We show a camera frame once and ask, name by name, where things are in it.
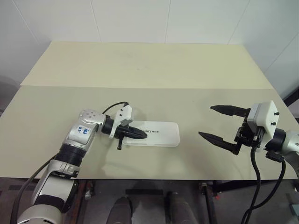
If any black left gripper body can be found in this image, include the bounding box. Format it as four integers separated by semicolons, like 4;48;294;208
116;125;133;151

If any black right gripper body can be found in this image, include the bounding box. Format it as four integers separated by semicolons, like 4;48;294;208
235;109;259;147

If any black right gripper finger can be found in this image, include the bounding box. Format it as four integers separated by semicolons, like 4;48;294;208
210;105;247;117
198;132;239;154

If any white rectangular box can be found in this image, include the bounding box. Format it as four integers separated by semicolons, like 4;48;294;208
121;120;181;148

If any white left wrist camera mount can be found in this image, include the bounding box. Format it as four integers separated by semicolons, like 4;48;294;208
109;105;134;140

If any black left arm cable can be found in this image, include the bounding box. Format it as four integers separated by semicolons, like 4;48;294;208
11;161;57;224
102;101;130;115

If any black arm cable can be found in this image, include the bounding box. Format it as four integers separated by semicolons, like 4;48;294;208
242;140;287;224
11;161;57;224
102;101;130;115

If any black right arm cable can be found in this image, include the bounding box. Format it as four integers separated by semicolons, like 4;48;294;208
242;140;287;224

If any black metal table frame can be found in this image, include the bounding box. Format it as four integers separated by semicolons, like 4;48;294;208
198;179;299;224

